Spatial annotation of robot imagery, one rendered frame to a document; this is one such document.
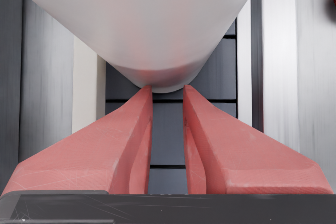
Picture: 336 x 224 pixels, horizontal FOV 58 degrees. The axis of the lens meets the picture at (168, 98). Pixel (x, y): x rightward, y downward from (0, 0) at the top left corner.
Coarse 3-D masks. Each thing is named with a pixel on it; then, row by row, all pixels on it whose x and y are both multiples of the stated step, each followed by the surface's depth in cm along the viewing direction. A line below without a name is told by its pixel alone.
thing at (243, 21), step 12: (240, 12) 18; (240, 24) 18; (240, 36) 18; (240, 48) 18; (240, 60) 18; (240, 72) 18; (240, 84) 18; (240, 96) 18; (240, 108) 18; (240, 120) 18
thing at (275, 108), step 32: (256, 0) 10; (288, 0) 10; (256, 32) 10; (288, 32) 10; (256, 64) 10; (288, 64) 10; (256, 96) 10; (288, 96) 10; (256, 128) 10; (288, 128) 10
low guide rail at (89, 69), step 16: (80, 48) 14; (80, 64) 14; (96, 64) 14; (80, 80) 14; (96, 80) 14; (80, 96) 14; (96, 96) 14; (80, 112) 14; (96, 112) 14; (80, 128) 14
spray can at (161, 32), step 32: (32, 0) 4; (64, 0) 3; (96, 0) 3; (128, 0) 3; (160, 0) 3; (192, 0) 4; (224, 0) 4; (96, 32) 5; (128, 32) 4; (160, 32) 5; (192, 32) 5; (224, 32) 8; (128, 64) 8; (160, 64) 7; (192, 64) 9
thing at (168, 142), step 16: (224, 48) 18; (208, 64) 18; (224, 64) 18; (112, 80) 18; (128, 80) 18; (208, 80) 18; (224, 80) 18; (112, 96) 18; (128, 96) 18; (160, 96) 18; (176, 96) 18; (208, 96) 18; (224, 96) 18; (160, 112) 18; (176, 112) 18; (160, 128) 18; (176, 128) 18; (160, 144) 18; (176, 144) 18; (160, 160) 18; (176, 160) 18; (160, 176) 18; (176, 176) 18; (160, 192) 18; (176, 192) 18
